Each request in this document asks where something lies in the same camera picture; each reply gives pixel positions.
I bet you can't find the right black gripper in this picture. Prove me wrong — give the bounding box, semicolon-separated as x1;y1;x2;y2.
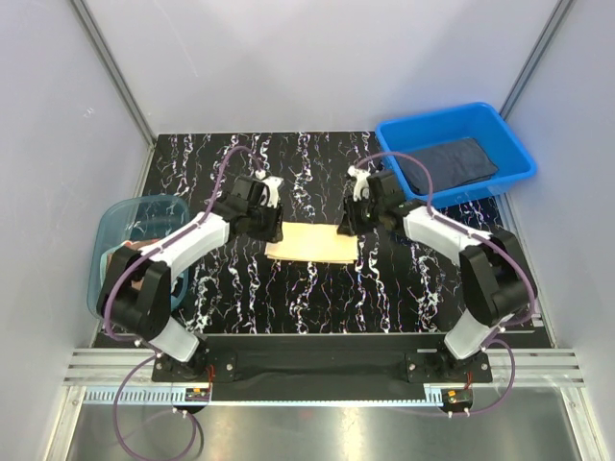
336;193;384;237

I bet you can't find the yellow towel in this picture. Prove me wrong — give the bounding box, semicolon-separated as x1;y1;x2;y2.
264;222;358;264

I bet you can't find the dark grey-blue towel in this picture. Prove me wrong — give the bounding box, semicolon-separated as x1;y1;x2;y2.
407;137;499;192

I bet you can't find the brown towel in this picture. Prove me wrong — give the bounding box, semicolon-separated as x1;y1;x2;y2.
100;238;158;283

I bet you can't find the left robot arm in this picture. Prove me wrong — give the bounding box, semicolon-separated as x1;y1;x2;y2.
96;170;283;380

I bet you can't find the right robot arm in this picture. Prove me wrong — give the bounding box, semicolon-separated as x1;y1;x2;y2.
337;166;537;381

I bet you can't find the light blue patterned towel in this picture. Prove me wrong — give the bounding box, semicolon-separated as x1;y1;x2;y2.
99;238;188;311

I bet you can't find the clear teal plastic bin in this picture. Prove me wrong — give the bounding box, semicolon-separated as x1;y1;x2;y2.
86;194;190;319

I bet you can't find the blue plastic bin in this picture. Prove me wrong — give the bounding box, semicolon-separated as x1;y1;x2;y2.
376;102;536;208

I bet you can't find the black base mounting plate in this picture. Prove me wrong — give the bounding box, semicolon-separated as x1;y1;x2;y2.
152;333;487;386

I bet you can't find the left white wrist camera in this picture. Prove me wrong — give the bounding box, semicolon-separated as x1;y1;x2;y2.
255;170;283;208

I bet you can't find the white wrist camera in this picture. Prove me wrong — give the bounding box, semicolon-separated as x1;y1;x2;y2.
255;170;283;208
347;165;370;202

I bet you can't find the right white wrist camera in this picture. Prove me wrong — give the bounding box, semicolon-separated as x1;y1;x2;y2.
347;165;370;202

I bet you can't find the aluminium rail with cable duct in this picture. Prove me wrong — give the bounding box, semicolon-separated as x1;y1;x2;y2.
63;349;584;407

